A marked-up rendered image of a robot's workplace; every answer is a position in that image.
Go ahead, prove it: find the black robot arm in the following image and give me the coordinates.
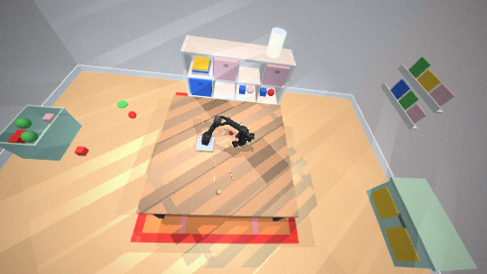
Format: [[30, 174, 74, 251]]
[[201, 115, 255, 146]]

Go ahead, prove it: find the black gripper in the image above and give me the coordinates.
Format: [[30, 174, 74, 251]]
[[232, 136, 251, 147]]

